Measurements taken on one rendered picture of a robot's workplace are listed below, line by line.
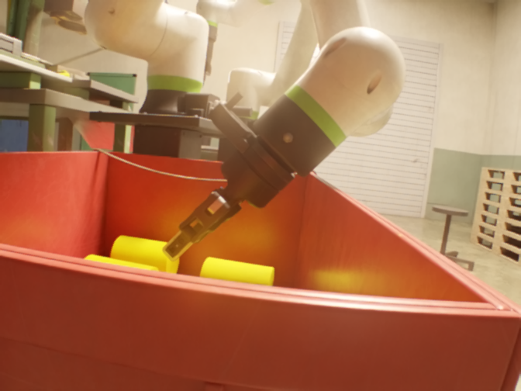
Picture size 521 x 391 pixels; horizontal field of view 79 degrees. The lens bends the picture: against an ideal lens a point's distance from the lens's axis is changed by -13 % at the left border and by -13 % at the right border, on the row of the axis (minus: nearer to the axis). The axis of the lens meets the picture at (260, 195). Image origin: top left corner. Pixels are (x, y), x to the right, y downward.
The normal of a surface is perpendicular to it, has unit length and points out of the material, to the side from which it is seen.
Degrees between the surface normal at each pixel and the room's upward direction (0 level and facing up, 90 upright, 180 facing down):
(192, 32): 89
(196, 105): 81
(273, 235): 90
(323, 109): 96
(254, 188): 104
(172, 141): 90
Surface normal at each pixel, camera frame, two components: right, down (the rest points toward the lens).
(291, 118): -0.36, -0.13
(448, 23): -0.05, 0.12
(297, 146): 0.09, 0.33
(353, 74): -0.31, 0.27
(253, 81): 0.37, 0.13
